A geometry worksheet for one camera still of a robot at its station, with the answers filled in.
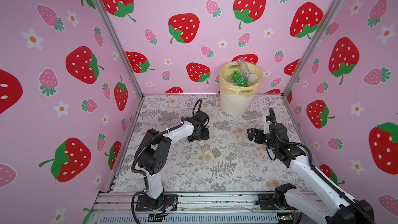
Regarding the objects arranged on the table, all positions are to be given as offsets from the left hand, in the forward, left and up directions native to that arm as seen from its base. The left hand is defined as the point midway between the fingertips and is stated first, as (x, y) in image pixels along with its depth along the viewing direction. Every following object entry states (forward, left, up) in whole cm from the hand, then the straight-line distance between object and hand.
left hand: (203, 137), depth 94 cm
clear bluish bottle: (+38, -26, +23) cm, 51 cm away
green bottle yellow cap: (+37, -22, +18) cm, 47 cm away
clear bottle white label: (-6, -1, -1) cm, 6 cm away
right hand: (-3, -27, +13) cm, 30 cm away
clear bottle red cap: (+29, -30, +23) cm, 48 cm away
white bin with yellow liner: (+20, -20, +12) cm, 31 cm away
